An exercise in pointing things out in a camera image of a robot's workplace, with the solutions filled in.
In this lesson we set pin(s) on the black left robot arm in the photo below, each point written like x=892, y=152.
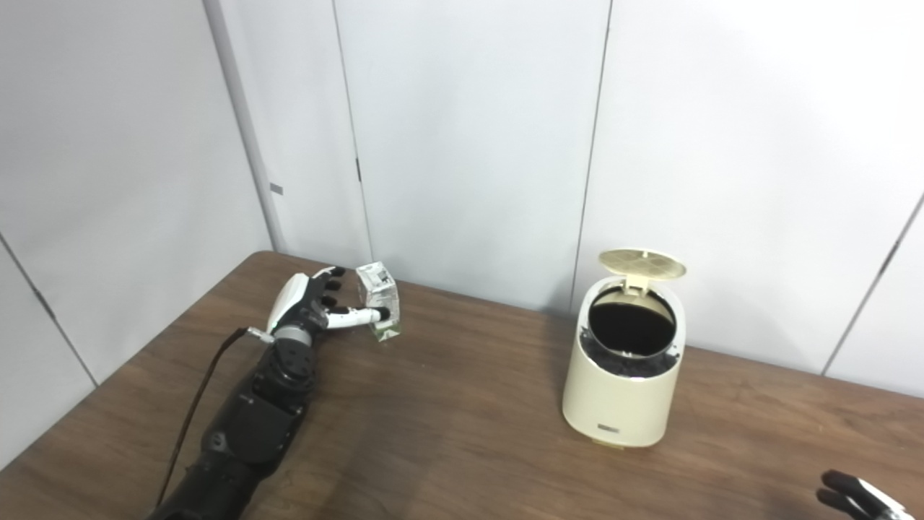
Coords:
x=253, y=426

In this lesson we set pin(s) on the cream-colored bin body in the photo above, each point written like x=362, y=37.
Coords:
x=621, y=404

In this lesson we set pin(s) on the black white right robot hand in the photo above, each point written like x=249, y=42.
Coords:
x=859, y=502

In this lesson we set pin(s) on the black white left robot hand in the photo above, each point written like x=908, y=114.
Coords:
x=303, y=310

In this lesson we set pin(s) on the cream round bin lid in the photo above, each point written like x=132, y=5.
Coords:
x=642, y=263

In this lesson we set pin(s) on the white green milk carton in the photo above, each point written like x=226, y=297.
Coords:
x=379, y=292

